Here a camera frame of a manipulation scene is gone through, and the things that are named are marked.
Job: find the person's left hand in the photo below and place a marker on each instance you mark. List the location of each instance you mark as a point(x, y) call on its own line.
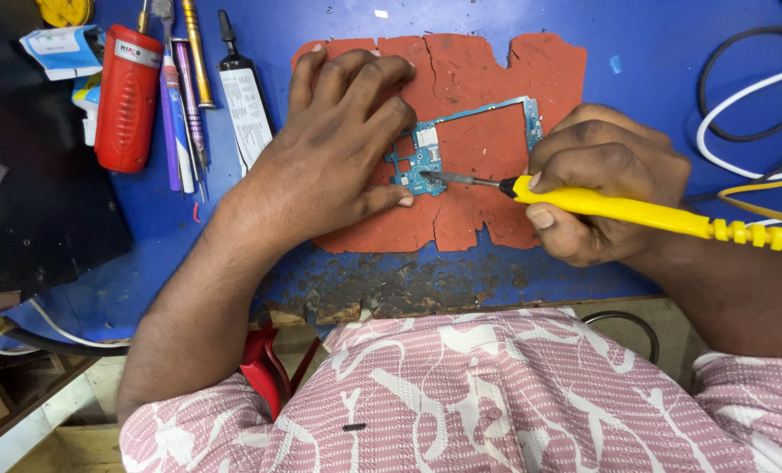
point(319, 157)

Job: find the person's right hand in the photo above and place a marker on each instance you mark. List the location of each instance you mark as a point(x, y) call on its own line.
point(634, 164)

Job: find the yellow soldering iron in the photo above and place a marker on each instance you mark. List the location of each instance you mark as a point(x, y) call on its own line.
point(627, 209)

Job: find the blue phone circuit board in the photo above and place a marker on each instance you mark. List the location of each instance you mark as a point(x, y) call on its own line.
point(424, 157)

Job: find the black glue tube white label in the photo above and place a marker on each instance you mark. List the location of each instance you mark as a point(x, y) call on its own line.
point(245, 105)

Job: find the small blue plastic scrap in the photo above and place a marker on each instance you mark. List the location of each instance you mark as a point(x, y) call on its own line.
point(615, 64)

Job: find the thin metal tweezers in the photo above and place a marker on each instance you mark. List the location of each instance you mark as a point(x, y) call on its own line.
point(197, 177)

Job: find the white and blue brush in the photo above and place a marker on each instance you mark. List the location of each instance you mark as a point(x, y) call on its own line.
point(179, 131)

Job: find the purple metal screwdriver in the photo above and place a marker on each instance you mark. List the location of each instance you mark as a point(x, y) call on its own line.
point(189, 92)

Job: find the gold metal screwdriver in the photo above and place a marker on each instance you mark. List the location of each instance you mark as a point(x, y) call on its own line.
point(197, 52)

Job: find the torn orange silicone mat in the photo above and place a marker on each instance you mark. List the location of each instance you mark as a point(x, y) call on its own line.
point(476, 72)

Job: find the red plastic stool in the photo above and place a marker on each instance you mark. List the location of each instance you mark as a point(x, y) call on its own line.
point(263, 368)

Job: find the white blue yellow tube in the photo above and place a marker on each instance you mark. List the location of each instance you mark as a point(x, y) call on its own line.
point(89, 105)

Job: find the white and blue packet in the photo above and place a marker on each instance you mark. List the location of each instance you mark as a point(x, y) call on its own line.
point(59, 51)

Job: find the pink white patterned shirt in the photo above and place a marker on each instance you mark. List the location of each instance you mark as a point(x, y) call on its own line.
point(470, 401)

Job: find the black flat panel device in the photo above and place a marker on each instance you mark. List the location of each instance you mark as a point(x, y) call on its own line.
point(30, 171)

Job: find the wooden drawer shelf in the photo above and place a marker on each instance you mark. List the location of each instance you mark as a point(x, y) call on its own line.
point(10, 407)

